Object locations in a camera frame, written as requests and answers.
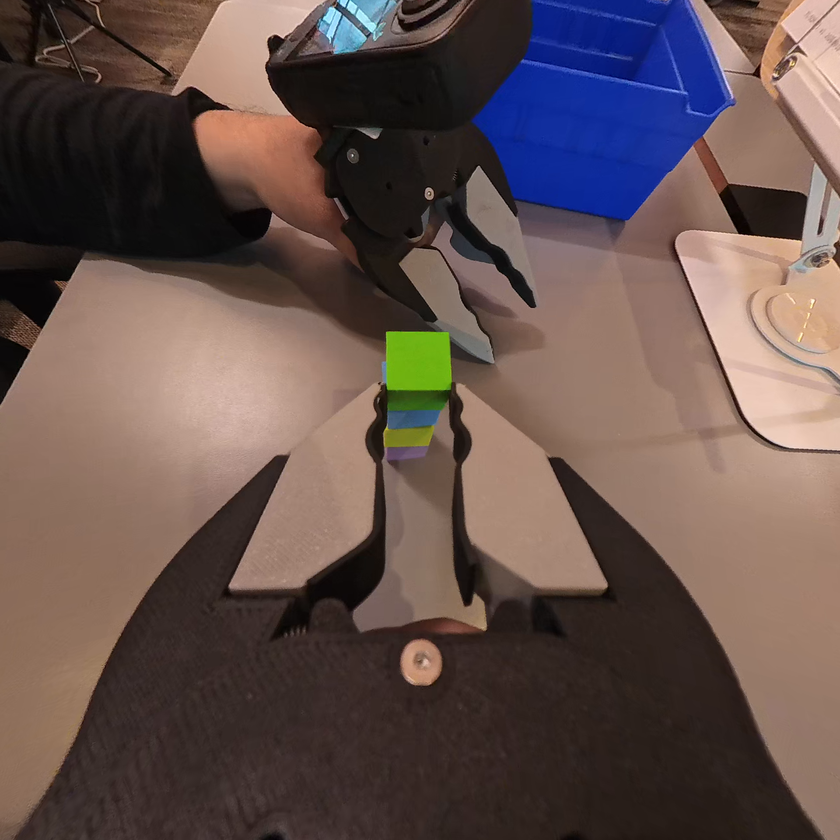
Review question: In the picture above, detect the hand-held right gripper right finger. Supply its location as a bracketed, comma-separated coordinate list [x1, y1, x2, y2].
[450, 382, 610, 606]

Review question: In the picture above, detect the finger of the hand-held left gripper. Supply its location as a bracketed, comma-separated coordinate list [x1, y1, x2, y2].
[399, 246, 496, 364]
[448, 165, 539, 309]

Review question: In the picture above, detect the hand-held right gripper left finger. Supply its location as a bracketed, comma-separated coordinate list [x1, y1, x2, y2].
[226, 382, 388, 610]

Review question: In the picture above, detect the green foam cube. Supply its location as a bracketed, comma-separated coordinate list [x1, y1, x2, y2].
[385, 331, 455, 411]

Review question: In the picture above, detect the blue plastic bin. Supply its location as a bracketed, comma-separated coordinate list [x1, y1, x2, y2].
[472, 0, 736, 221]

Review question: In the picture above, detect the blue foam cube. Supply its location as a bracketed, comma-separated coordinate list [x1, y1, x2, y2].
[382, 361, 444, 431]

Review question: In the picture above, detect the person's left forearm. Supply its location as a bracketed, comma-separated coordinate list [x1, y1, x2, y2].
[0, 62, 273, 258]

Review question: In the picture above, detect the person's left hand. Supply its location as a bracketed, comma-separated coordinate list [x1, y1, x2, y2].
[193, 108, 362, 270]

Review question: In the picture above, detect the white document stand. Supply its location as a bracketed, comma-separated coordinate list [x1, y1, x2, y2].
[764, 0, 840, 165]
[675, 157, 840, 452]

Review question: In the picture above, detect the person's dark clothing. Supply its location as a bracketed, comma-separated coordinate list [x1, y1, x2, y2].
[0, 256, 86, 403]

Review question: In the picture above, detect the black tripod stand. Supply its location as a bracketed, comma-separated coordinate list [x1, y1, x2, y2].
[29, 0, 175, 83]

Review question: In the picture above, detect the white instruction sheet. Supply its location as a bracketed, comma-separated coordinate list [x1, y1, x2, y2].
[781, 0, 840, 60]

